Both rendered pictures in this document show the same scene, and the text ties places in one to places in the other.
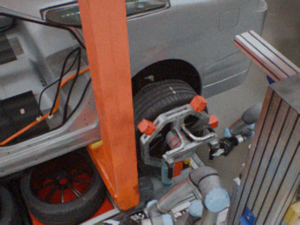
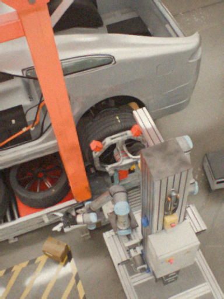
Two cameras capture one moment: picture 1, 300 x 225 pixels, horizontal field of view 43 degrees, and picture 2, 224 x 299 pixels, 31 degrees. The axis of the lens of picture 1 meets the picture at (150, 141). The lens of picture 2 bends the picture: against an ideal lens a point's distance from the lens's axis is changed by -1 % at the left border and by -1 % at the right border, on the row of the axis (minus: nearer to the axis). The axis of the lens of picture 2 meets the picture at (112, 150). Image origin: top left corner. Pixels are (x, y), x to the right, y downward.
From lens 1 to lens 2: 1.31 m
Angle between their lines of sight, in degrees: 9
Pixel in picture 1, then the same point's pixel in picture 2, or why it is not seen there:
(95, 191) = (62, 185)
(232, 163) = not seen: hidden behind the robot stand
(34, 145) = (18, 150)
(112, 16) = (58, 94)
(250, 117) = not seen: hidden behind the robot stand
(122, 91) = (69, 131)
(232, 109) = (188, 121)
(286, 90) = (149, 154)
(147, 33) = (98, 80)
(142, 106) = (94, 130)
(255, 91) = (210, 105)
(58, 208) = (34, 195)
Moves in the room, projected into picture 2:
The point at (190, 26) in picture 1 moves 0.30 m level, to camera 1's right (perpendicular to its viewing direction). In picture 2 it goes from (133, 74) to (166, 75)
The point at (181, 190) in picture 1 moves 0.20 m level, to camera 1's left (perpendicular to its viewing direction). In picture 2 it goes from (104, 198) to (79, 197)
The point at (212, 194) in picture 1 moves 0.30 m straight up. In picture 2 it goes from (118, 204) to (115, 184)
